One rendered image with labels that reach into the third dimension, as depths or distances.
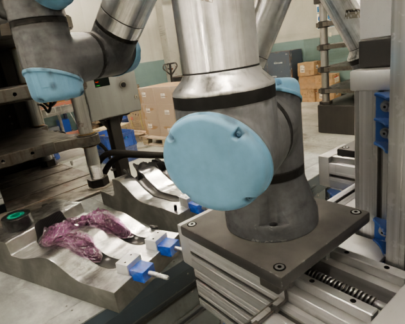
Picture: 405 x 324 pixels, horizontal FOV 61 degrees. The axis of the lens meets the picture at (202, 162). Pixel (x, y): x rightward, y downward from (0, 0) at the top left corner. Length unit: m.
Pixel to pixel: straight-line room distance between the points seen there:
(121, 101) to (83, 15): 6.63
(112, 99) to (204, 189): 1.49
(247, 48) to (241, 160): 0.11
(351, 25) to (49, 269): 0.97
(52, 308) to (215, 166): 0.67
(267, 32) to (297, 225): 0.47
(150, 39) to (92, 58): 8.61
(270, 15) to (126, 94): 1.16
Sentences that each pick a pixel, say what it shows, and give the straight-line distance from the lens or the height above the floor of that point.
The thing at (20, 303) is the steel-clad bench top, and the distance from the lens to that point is 1.01.
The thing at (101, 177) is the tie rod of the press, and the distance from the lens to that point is 1.68.
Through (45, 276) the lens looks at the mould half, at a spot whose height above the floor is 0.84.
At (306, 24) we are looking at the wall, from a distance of 8.25.
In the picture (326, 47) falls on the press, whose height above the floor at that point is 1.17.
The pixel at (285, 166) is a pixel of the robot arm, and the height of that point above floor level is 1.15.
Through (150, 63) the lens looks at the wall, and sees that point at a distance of 9.07.
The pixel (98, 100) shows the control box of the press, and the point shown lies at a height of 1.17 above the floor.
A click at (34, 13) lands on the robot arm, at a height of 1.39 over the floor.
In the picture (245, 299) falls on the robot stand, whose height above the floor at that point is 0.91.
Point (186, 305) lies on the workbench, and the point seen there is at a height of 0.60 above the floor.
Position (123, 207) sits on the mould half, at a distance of 1.29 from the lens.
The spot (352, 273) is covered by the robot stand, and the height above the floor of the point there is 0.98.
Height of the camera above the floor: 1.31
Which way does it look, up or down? 17 degrees down
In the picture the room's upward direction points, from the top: 8 degrees counter-clockwise
